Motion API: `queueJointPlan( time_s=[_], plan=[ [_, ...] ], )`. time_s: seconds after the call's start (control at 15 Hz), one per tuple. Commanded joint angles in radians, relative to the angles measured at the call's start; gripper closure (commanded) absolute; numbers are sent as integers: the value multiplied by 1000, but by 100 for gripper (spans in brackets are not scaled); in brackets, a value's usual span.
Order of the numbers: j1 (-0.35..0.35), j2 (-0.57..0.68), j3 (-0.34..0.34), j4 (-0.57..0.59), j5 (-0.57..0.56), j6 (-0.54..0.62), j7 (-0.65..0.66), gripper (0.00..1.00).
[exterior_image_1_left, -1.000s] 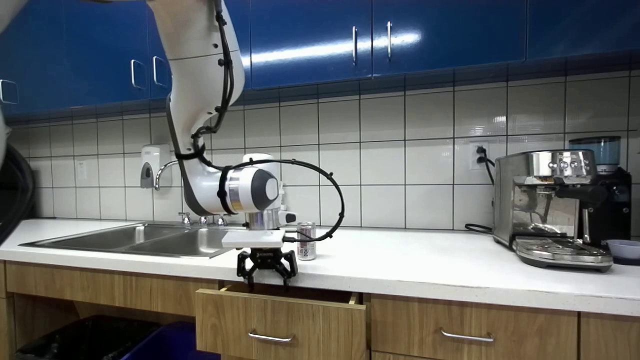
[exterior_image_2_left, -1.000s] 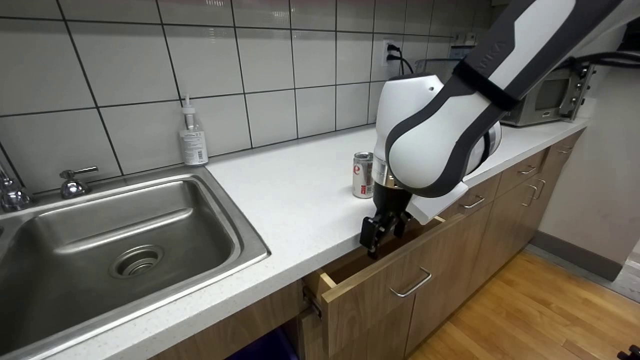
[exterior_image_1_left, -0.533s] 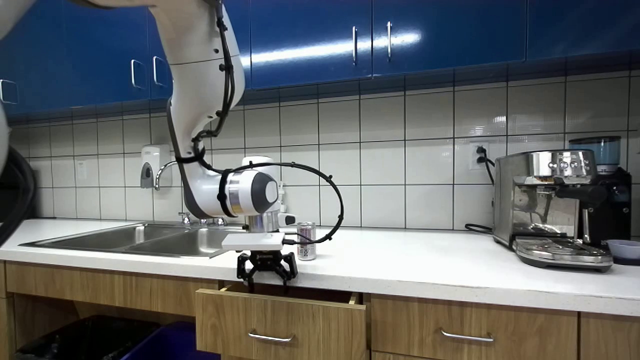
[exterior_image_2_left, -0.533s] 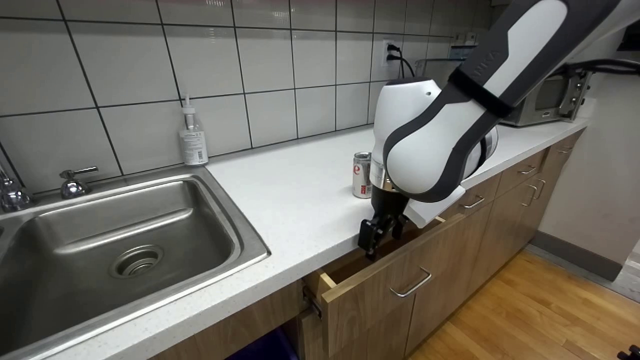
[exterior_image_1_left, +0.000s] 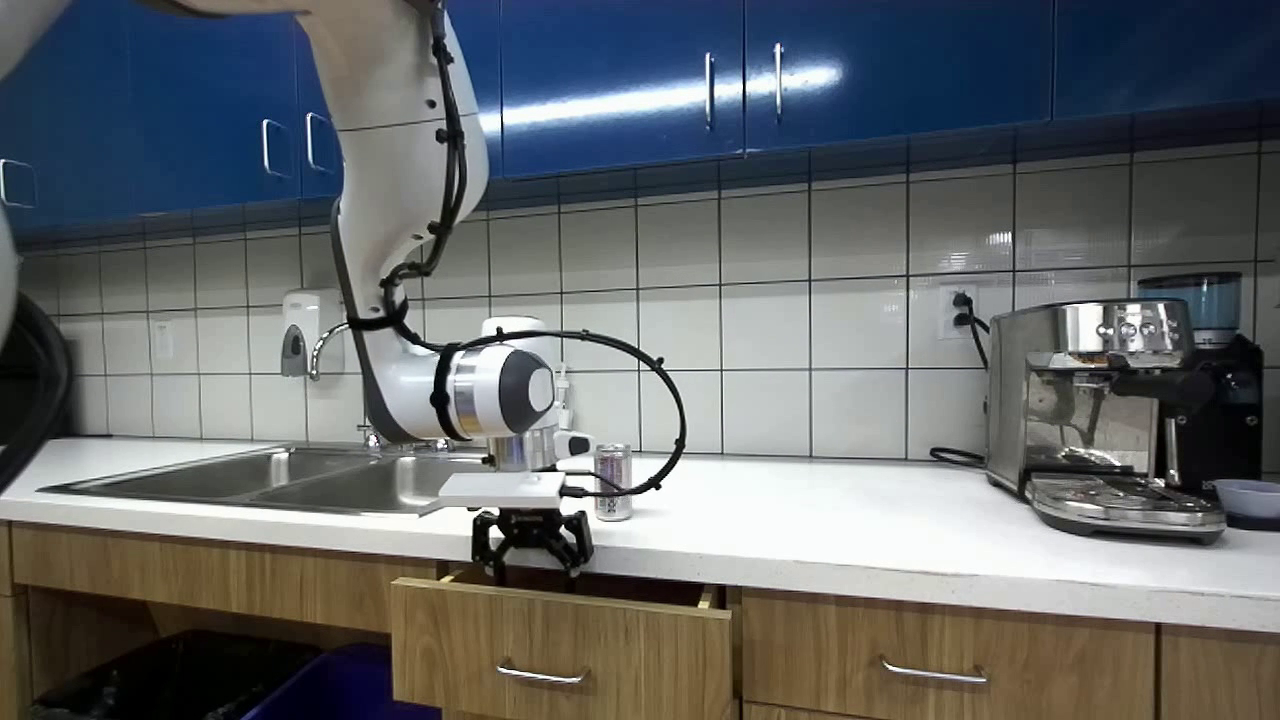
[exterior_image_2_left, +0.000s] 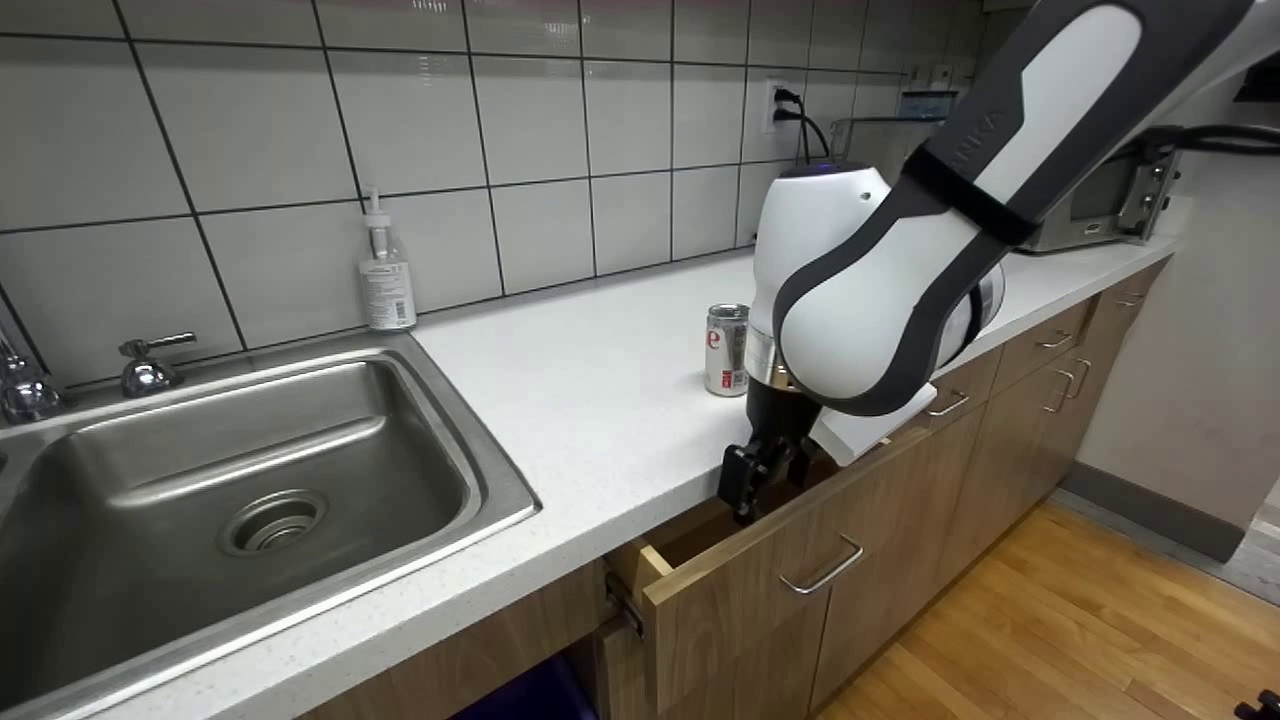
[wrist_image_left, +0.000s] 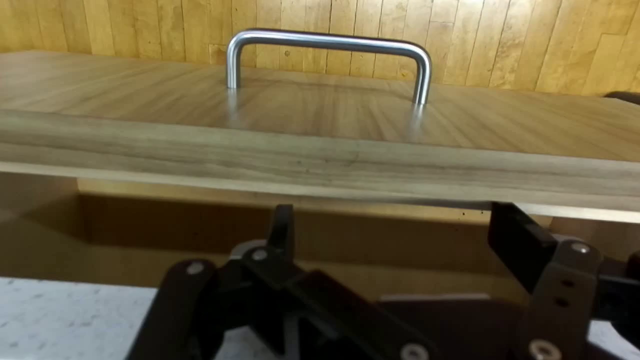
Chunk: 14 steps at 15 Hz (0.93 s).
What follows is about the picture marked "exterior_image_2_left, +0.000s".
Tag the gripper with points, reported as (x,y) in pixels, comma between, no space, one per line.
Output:
(778,415)

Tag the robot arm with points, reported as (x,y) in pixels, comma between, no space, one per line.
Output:
(1060,90)

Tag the wooden drawer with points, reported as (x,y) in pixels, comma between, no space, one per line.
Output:
(1040,350)
(1130,295)
(760,600)
(975,375)

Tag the silver soda can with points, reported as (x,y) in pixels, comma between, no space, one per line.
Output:
(726,350)

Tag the clear plastic container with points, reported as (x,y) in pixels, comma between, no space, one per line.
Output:
(880,145)

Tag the silver toaster oven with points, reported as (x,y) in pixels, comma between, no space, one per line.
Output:
(1090,205)

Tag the clear soap pump bottle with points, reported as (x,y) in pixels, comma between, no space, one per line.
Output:
(387,285)

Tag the stainless steel sink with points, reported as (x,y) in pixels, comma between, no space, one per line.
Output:
(250,500)

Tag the chrome tap lever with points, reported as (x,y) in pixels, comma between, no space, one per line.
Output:
(148,370)

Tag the chrome tap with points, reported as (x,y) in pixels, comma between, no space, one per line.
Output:
(22,385)

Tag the white wall socket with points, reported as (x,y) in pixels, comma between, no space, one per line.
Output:
(782,105)

